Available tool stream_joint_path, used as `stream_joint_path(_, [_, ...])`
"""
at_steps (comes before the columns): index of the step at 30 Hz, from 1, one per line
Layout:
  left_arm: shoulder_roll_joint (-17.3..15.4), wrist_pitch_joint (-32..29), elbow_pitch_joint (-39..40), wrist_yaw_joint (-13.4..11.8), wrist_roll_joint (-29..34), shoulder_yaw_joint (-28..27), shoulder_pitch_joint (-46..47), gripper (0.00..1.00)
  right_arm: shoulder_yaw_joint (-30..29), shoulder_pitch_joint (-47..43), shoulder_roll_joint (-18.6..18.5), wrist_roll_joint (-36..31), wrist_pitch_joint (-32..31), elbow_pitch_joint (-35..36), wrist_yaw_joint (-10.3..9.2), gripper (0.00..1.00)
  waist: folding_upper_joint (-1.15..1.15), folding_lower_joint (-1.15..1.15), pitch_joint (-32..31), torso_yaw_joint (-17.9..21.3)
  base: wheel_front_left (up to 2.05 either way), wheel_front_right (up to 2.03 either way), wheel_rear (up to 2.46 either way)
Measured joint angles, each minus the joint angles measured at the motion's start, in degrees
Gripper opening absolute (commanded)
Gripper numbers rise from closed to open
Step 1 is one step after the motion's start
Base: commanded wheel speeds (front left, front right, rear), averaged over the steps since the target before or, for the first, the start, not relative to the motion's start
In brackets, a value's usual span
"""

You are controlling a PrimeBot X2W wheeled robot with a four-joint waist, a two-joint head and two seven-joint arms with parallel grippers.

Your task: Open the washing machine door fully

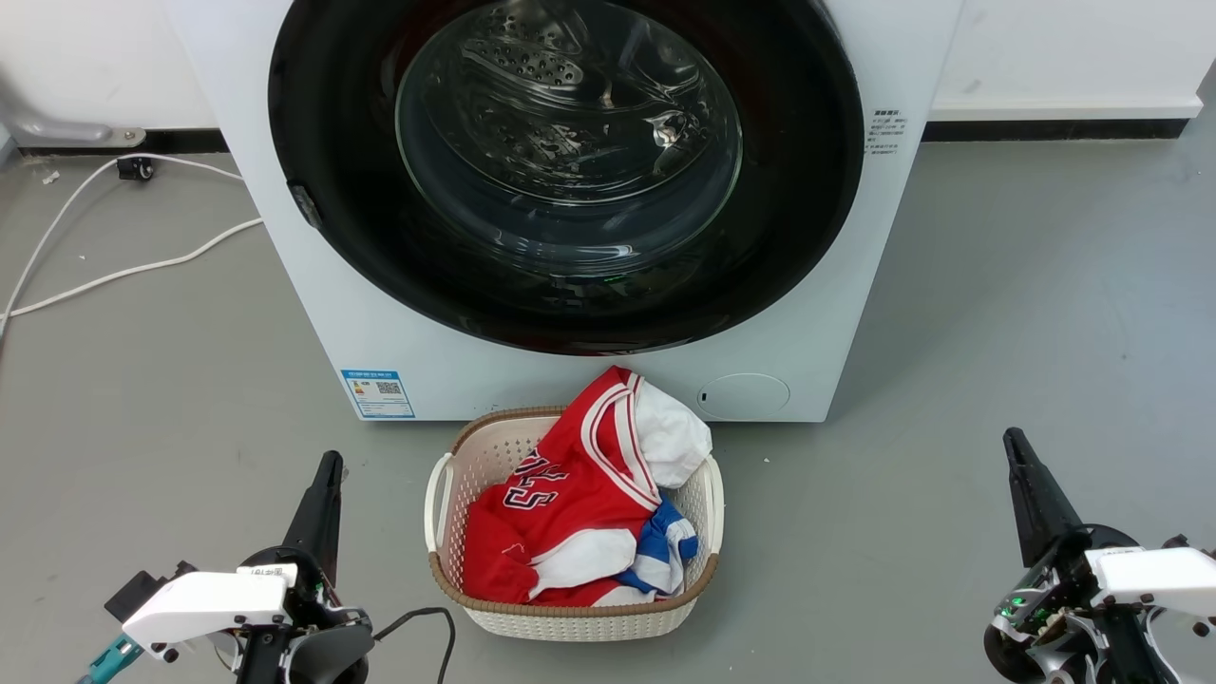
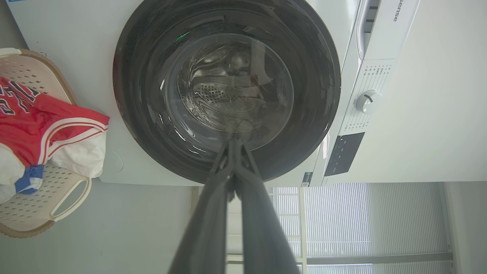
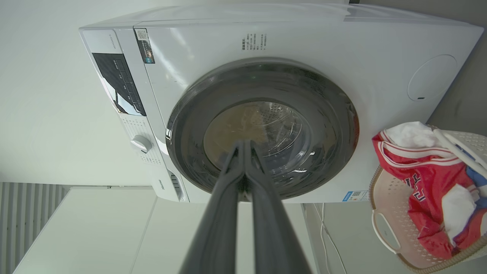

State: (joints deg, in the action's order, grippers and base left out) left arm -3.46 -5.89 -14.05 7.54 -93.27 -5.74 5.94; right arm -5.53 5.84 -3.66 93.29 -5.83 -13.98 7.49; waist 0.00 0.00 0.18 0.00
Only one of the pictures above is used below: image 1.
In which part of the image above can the blue energy label sticker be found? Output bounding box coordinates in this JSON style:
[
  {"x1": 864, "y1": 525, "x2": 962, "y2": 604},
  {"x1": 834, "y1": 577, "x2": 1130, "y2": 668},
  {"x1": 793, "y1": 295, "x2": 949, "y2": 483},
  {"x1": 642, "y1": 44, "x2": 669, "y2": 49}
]
[{"x1": 340, "y1": 369, "x2": 417, "y2": 420}]

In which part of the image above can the black round glass washer door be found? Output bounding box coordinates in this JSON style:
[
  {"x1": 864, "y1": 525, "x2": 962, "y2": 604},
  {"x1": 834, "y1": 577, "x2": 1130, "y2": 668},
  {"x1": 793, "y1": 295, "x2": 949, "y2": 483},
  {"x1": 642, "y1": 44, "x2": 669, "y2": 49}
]
[{"x1": 268, "y1": 0, "x2": 865, "y2": 357}]

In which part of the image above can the white power cable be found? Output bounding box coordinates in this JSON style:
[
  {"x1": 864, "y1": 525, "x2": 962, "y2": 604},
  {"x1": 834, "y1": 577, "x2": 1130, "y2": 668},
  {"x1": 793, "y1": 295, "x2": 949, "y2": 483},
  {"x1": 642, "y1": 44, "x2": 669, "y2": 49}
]
[
  {"x1": 0, "y1": 152, "x2": 245, "y2": 333},
  {"x1": 0, "y1": 218, "x2": 265, "y2": 319}
]

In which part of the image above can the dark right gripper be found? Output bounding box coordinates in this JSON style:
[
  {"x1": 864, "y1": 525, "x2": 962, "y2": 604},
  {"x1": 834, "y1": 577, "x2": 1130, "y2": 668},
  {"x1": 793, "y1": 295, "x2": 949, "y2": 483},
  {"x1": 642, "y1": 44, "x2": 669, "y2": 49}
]
[{"x1": 983, "y1": 427, "x2": 1155, "y2": 684}]

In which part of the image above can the steel perforated washer drum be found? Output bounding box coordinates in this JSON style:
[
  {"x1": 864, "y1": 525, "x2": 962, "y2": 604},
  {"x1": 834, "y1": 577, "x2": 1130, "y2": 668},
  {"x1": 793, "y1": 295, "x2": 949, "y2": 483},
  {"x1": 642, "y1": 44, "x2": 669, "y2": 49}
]
[{"x1": 397, "y1": 0, "x2": 744, "y2": 278}]

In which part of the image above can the teal cable connector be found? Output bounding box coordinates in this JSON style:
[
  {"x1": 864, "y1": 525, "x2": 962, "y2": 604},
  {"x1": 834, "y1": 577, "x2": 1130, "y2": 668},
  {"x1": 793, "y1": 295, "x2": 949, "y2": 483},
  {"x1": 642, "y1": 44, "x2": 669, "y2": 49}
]
[{"x1": 78, "y1": 635, "x2": 143, "y2": 684}]

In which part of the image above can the red basketball jersey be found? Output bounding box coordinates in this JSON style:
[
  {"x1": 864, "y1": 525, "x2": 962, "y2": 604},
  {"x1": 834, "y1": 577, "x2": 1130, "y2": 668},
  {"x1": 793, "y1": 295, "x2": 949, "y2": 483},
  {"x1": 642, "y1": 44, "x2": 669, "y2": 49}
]
[{"x1": 463, "y1": 366, "x2": 666, "y2": 607}]

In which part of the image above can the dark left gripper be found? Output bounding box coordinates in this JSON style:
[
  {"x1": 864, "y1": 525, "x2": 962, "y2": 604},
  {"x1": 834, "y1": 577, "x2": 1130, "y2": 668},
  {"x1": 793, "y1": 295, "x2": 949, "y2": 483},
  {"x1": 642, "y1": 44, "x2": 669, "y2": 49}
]
[{"x1": 236, "y1": 451, "x2": 376, "y2": 684}]

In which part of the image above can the blue and white striped garment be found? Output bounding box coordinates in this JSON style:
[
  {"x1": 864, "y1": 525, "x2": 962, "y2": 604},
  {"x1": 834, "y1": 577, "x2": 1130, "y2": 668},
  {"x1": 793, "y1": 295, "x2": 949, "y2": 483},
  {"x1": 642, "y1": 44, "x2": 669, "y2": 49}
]
[{"x1": 617, "y1": 499, "x2": 701, "y2": 598}]

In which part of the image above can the round white filter cover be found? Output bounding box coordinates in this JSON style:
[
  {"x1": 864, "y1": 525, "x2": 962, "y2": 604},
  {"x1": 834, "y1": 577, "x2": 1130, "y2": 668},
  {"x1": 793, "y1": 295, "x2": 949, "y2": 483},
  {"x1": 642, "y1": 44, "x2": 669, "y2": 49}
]
[{"x1": 696, "y1": 372, "x2": 791, "y2": 420}]

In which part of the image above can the cream woven plastic laundry basket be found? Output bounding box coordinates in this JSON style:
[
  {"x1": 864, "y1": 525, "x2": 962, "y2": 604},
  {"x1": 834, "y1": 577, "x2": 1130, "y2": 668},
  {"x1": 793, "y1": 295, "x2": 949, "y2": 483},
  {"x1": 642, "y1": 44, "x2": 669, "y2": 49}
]
[{"x1": 425, "y1": 406, "x2": 725, "y2": 642}]

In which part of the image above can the grey metal pipe bracket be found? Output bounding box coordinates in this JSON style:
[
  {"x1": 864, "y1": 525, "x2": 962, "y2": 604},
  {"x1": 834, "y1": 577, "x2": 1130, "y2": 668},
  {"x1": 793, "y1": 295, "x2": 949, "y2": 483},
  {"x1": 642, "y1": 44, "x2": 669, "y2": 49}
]
[{"x1": 0, "y1": 76, "x2": 147, "y2": 149}]

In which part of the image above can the white front-load washing machine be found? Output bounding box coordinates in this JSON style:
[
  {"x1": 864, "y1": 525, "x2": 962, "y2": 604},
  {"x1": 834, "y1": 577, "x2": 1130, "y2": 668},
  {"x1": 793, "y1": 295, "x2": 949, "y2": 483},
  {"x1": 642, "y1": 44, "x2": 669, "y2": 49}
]
[{"x1": 161, "y1": 0, "x2": 965, "y2": 424}]

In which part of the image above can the black baseboard strip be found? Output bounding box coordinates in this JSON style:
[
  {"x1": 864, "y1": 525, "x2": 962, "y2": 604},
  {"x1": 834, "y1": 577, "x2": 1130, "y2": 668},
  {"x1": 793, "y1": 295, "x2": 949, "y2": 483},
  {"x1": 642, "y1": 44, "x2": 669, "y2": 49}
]
[
  {"x1": 921, "y1": 119, "x2": 1190, "y2": 143},
  {"x1": 17, "y1": 128, "x2": 231, "y2": 155}
]

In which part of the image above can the small black text sticker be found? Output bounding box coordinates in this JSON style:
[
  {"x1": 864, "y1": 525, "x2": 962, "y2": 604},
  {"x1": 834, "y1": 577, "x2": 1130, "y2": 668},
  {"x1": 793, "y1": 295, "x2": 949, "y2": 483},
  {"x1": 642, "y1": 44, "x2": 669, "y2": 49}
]
[{"x1": 866, "y1": 107, "x2": 910, "y2": 164}]

